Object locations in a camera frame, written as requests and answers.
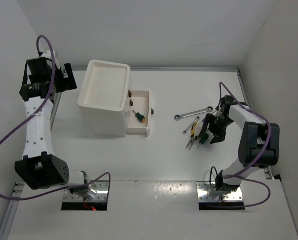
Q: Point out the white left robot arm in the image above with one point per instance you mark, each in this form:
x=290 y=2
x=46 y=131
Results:
x=39 y=167

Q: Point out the aluminium frame rail left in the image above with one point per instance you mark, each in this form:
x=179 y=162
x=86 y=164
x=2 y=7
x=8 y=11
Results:
x=11 y=211

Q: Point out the large ratchet wrench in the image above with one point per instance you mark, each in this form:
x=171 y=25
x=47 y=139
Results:
x=178 y=117

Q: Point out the small combination wrench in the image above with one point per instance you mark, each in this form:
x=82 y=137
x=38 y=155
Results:
x=192 y=123

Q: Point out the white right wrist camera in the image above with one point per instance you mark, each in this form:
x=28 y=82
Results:
x=197 y=128

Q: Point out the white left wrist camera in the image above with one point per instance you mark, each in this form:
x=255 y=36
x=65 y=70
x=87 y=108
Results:
x=48 y=55

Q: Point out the white drawer cabinet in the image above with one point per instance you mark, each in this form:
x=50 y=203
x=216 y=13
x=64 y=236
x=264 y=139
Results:
x=104 y=98

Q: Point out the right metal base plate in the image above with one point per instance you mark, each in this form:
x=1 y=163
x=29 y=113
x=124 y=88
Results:
x=208 y=194

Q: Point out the yellow needle nose pliers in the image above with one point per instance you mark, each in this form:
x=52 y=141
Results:
x=191 y=141

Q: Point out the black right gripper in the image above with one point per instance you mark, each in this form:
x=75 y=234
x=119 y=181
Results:
x=218 y=136

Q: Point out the metal base plate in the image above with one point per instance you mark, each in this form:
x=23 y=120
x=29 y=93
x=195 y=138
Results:
x=97 y=193
x=208 y=194

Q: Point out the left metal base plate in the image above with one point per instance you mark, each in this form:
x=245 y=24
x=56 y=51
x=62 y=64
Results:
x=97 y=193

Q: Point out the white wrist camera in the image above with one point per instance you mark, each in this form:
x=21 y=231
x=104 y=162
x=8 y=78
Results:
x=197 y=128
x=48 y=55

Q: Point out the white front cover board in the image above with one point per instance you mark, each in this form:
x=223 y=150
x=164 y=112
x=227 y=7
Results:
x=154 y=210

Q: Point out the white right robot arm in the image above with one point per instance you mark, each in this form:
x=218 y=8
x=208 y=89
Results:
x=258 y=147

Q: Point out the green stubby phillips screwdriver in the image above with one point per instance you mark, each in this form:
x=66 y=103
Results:
x=139 y=116

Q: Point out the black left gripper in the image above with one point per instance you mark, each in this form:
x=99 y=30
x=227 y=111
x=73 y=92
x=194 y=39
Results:
x=67 y=84

